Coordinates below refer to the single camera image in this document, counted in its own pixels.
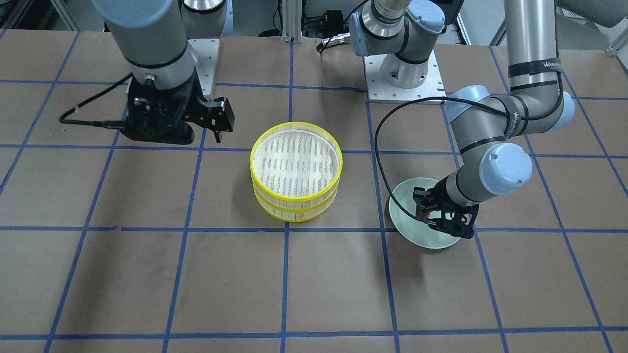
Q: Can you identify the brown bun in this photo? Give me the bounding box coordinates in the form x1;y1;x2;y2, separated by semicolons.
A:
416;209;431;219

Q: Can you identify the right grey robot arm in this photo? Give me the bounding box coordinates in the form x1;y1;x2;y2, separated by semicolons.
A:
92;0;235;145

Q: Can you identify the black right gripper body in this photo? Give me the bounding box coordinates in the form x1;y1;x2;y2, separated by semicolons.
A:
120;71;235;145

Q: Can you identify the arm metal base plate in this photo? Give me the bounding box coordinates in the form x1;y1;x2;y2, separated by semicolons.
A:
188;38;220;99
363;51;446;103

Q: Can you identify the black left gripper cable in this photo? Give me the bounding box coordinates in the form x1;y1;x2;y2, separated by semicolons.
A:
374;97;511;227

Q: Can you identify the light green plate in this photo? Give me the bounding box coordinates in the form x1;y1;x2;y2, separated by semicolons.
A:
389;178;460;250

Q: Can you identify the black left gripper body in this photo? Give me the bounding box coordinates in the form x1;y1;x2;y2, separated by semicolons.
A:
412;179;479;239

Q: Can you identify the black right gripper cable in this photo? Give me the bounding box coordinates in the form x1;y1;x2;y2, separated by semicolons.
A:
59;74;133;130

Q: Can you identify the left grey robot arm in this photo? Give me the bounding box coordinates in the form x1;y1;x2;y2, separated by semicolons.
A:
348;0;575;239

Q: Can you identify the yellow bamboo steamer layer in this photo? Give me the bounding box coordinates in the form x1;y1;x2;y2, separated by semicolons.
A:
253;186;338;223
249;122;343;202

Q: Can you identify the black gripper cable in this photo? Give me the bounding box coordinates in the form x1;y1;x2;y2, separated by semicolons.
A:
374;97;511;227
59;74;133;130

